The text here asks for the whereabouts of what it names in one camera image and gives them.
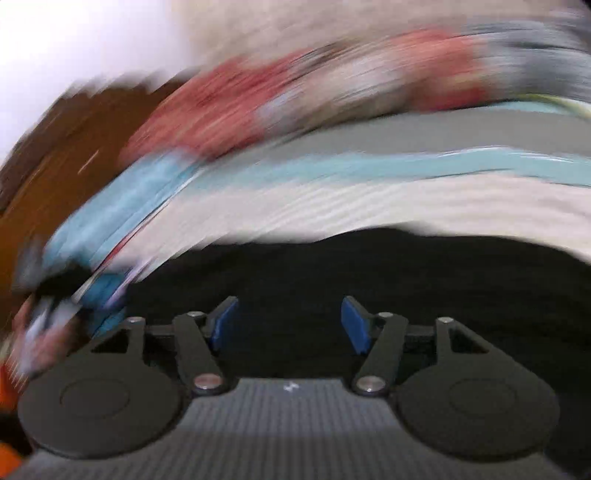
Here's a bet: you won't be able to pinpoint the wooden headboard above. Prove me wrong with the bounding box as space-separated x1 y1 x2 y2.
0 78 188 289

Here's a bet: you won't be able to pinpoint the black pants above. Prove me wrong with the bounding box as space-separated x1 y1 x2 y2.
124 228 591 386

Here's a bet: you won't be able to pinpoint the patterned bed sheet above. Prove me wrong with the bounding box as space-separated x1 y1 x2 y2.
46 99 591 296

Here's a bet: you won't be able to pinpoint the beige leaf print curtain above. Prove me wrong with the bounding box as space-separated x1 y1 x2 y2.
180 0 591 63

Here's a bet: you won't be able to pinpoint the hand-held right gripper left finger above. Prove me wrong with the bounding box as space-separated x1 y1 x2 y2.
90 295 239 397

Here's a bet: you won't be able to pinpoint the red floral quilt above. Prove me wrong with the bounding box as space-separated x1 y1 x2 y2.
119 18 591 163

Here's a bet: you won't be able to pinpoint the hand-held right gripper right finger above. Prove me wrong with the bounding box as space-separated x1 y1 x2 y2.
341 295 492 398

